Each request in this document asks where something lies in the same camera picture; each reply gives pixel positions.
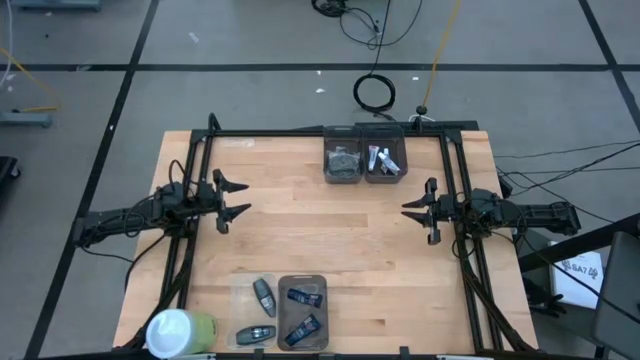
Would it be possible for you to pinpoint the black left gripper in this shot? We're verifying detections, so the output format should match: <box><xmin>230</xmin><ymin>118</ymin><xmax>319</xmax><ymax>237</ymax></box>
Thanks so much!
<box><xmin>212</xmin><ymin>168</ymin><xmax>253</xmax><ymax>236</ymax></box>

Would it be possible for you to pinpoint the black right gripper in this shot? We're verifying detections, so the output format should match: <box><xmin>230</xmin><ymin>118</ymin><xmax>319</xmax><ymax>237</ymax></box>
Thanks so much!
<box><xmin>400</xmin><ymin>176</ymin><xmax>443</xmax><ymax>247</ymax></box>

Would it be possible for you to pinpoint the bagged black mesh pouf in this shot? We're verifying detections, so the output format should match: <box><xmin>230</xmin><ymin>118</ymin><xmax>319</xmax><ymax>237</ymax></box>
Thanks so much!
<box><xmin>325</xmin><ymin>150</ymin><xmax>363</xmax><ymax>178</ymax></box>

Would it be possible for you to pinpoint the grey key fob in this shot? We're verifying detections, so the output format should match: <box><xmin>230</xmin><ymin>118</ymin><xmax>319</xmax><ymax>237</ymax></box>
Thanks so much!
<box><xmin>234</xmin><ymin>324</ymin><xmax>278</xmax><ymax>348</ymax></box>
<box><xmin>251</xmin><ymin>277</ymin><xmax>278</xmax><ymax>319</ymax></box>

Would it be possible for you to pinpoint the clear tape patch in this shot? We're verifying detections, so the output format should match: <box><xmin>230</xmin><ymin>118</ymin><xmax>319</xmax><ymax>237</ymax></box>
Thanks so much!
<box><xmin>218</xmin><ymin>137</ymin><xmax>257</xmax><ymax>150</ymax></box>

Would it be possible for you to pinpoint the gray plastic storage bin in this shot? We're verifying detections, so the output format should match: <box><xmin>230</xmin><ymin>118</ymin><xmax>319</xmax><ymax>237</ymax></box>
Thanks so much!
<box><xmin>322</xmin><ymin>124</ymin><xmax>365</xmax><ymax>186</ymax></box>
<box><xmin>362</xmin><ymin>124</ymin><xmax>410</xmax><ymax>186</ymax></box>

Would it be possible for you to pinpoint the clear plastic bin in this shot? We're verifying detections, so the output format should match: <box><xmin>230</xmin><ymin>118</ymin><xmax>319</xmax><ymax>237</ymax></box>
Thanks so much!
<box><xmin>226</xmin><ymin>271</ymin><xmax>280</xmax><ymax>352</ymax></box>

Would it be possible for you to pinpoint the smoky translucent plastic bin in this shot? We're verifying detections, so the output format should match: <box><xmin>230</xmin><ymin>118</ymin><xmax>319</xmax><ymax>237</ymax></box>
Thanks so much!
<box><xmin>276</xmin><ymin>273</ymin><xmax>330</xmax><ymax>353</ymax></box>

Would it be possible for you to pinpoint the green white cup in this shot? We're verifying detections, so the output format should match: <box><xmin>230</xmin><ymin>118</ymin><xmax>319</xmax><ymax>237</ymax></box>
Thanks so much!
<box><xmin>144</xmin><ymin>307</ymin><xmax>219</xmax><ymax>360</ymax></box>

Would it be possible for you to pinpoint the white SA7 cardboard box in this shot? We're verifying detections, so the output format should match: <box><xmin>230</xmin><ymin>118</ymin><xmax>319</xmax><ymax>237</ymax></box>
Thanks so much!
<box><xmin>548</xmin><ymin>240</ymin><xmax>606</xmax><ymax>311</ymax></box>

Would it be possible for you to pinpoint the gray flat stand base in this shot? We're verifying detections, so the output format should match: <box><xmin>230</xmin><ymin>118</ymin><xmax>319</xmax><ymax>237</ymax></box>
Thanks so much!
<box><xmin>0</xmin><ymin>111</ymin><xmax>54</xmax><ymax>129</ymax></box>

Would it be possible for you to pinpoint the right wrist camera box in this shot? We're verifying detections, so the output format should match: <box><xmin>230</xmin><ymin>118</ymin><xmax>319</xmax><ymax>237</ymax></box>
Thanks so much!
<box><xmin>440</xmin><ymin>195</ymin><xmax>458</xmax><ymax>222</ymax></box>

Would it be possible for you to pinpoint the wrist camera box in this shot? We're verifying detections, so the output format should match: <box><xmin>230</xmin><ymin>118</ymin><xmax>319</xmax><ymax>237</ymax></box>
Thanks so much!
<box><xmin>440</xmin><ymin>195</ymin><xmax>458</xmax><ymax>222</ymax></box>
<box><xmin>196</xmin><ymin>181</ymin><xmax>217</xmax><ymax>216</ymax></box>

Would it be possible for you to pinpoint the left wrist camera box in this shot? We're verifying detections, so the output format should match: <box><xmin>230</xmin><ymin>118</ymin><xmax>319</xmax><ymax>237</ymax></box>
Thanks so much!
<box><xmin>196</xmin><ymin>181</ymin><xmax>217</xmax><ymax>216</ymax></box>

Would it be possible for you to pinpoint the black metal table frame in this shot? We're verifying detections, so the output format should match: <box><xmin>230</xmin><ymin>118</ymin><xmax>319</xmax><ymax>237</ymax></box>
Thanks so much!
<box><xmin>113</xmin><ymin>111</ymin><xmax>540</xmax><ymax>360</ymax></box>

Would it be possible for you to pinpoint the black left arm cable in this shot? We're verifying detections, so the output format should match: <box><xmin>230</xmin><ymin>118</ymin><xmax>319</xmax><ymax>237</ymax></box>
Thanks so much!
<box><xmin>167</xmin><ymin>158</ymin><xmax>187</xmax><ymax>186</ymax></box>

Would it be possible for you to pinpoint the coiled black floor cable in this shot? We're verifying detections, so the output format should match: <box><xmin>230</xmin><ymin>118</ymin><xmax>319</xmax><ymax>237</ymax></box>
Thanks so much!
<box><xmin>352</xmin><ymin>0</ymin><xmax>398</xmax><ymax>121</ymax></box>

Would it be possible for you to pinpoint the yellow hanging cable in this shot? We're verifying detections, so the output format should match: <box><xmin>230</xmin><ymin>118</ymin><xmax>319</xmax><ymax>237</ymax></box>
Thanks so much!
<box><xmin>421</xmin><ymin>0</ymin><xmax>465</xmax><ymax>109</ymax></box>

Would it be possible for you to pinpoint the tangled black floor cable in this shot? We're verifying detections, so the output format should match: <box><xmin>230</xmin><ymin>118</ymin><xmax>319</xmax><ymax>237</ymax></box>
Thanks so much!
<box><xmin>310</xmin><ymin>0</ymin><xmax>424</xmax><ymax>52</ymax></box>

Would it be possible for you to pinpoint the yellow floor cable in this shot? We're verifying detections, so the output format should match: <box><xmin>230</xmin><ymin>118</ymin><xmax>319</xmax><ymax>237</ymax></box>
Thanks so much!
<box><xmin>0</xmin><ymin>46</ymin><xmax>62</xmax><ymax>114</ymax></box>

